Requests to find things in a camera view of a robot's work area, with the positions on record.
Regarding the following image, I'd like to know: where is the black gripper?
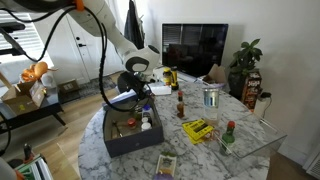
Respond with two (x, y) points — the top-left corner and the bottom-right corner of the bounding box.
(117, 70), (152, 105)

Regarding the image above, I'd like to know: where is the navy blue cardboard box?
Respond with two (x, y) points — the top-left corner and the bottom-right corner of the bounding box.
(102, 99), (165, 159)

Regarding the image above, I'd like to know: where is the small closed cardboard box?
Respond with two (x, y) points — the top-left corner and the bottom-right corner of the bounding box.
(58, 79), (81, 95)

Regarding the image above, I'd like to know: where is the open cardboard box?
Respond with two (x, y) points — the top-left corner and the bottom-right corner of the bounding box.
(0, 79), (48, 116)

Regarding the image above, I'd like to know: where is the white bottle blue cap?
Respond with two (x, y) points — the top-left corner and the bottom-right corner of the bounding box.
(142, 104), (153, 119)

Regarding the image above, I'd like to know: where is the white paper sheet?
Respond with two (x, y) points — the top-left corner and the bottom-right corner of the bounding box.
(148, 84), (173, 97)

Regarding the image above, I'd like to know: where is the red capped jar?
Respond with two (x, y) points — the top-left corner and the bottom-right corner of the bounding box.
(127, 117), (138, 130)

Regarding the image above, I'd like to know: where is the yellow vitamin bottle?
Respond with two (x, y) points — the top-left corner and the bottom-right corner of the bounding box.
(162, 67), (173, 87)

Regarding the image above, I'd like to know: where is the black yellow bottle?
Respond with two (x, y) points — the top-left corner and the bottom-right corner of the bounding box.
(170, 65), (180, 91)

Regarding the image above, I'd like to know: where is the brown hot sauce bottle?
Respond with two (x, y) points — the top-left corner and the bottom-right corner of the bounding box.
(176, 90), (186, 120)

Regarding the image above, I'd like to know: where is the grey patterned floor rug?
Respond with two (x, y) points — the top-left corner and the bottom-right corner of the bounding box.
(78, 75), (118, 99)

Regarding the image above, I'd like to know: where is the yellow black packet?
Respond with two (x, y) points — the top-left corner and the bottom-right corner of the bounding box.
(181, 118), (216, 145)

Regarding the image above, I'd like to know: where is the metal tumbler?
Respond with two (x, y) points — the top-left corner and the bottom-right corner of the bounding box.
(202, 87), (221, 126)

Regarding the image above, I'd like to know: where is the dark hanging coat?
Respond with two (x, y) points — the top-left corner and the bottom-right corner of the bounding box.
(123, 0), (147, 51)

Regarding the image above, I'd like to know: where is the black flat screen television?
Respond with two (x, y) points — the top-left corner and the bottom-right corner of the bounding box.
(161, 23), (230, 79)

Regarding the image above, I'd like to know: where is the purple yellow snack packet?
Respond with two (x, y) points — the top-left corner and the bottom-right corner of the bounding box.
(152, 152), (179, 180)

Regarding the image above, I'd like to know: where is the white panelled door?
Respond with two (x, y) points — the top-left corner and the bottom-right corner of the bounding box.
(64, 13), (125, 85)

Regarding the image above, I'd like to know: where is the brown paper bag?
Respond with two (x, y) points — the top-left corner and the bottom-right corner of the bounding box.
(202, 63), (228, 85)

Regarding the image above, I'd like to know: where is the dark plant pot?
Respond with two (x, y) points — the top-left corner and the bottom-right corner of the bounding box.
(227, 71), (248, 100)

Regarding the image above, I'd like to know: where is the green bottle red cap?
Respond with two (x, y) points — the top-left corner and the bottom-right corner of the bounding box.
(219, 120), (237, 156)

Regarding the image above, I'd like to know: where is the orange plush toy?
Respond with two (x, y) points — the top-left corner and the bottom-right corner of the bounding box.
(20, 60), (59, 84)

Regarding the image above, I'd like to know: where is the black low bench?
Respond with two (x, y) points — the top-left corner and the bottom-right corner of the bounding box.
(0, 94), (67, 135)

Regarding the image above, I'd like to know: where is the green leafy houseplant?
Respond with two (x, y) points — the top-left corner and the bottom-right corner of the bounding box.
(229, 38), (264, 76)

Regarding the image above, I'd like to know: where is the clear plastic bin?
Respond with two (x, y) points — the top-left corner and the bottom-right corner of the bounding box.
(213, 111), (288, 160)

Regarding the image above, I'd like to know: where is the window with white blinds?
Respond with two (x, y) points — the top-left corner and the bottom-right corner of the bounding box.
(0, 11), (45, 65)

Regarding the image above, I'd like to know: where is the white baseboard vent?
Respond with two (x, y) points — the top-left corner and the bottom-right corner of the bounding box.
(304, 143), (320, 180)

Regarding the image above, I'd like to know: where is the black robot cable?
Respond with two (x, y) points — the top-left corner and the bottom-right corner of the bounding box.
(0, 4), (152, 113)

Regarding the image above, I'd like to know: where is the orange cable clip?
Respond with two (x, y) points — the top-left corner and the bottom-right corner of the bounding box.
(73, 0), (86, 12)

